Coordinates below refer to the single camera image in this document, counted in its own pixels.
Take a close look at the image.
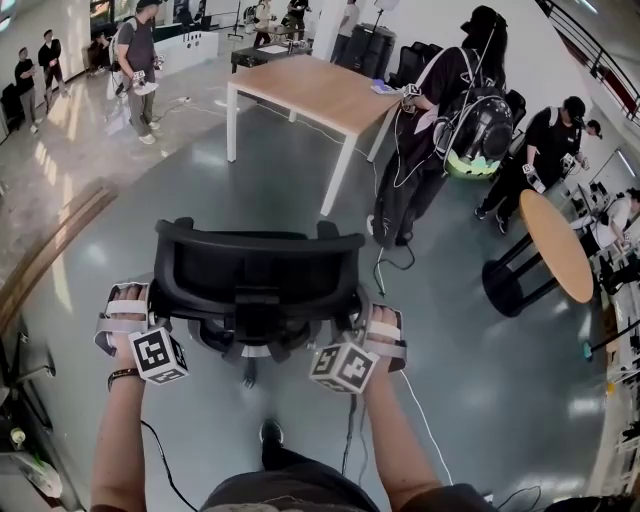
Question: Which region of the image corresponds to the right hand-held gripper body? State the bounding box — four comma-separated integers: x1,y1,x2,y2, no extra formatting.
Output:
308,303,409,396

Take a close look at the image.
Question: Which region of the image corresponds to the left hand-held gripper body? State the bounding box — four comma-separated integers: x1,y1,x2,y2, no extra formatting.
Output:
93,282,191,386

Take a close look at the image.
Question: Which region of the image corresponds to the black office chair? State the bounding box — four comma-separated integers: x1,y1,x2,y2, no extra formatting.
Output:
148,216,370,390

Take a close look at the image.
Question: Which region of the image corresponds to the person's right forearm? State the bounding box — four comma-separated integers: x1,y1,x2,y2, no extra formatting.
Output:
360,357,457,506

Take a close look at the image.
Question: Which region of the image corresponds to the person's left forearm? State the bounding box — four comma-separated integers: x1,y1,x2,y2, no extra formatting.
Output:
89,333,147,512

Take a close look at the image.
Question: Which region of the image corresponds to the wooden desk with white legs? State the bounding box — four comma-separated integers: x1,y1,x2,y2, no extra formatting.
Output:
226,53,403,218

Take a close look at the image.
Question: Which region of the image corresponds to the black spare chair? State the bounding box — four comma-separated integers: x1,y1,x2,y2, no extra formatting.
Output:
386,42,445,90

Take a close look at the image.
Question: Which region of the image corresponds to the person's left hand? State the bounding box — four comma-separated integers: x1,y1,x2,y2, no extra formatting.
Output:
110,284,149,314

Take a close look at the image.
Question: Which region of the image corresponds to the person's right hand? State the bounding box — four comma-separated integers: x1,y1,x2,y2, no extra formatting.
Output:
369,305,402,339

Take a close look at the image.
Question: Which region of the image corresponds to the person's black shoe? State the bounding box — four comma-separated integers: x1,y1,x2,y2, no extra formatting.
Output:
259,418,287,472

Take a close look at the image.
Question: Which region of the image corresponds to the person's dark clothing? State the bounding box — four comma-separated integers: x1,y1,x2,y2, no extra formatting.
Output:
198,459,499,512

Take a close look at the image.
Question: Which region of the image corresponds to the round wooden table black base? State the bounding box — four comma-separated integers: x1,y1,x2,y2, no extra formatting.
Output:
481,188,596,319

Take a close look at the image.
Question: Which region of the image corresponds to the black and green backpack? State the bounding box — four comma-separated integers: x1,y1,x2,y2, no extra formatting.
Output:
431,88,515,182

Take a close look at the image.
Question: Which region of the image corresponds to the white counter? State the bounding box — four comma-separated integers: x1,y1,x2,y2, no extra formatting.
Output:
151,22,220,77

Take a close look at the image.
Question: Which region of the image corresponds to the low black table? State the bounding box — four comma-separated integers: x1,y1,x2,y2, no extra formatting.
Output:
230,42,315,75

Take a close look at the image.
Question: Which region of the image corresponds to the black round bin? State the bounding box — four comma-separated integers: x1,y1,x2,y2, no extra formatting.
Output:
344,22,399,77

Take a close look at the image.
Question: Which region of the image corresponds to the dark wrist bracelet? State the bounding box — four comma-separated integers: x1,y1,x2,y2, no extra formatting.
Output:
107,367,141,391

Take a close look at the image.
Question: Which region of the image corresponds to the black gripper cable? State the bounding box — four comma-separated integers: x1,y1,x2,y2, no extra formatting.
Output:
140,419,202,512
341,393,370,484

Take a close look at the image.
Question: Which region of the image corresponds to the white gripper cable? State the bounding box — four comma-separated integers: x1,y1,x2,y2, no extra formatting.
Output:
398,369,455,487

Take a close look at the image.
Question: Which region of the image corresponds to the white floor cable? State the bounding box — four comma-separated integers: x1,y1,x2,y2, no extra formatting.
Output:
370,158,417,297

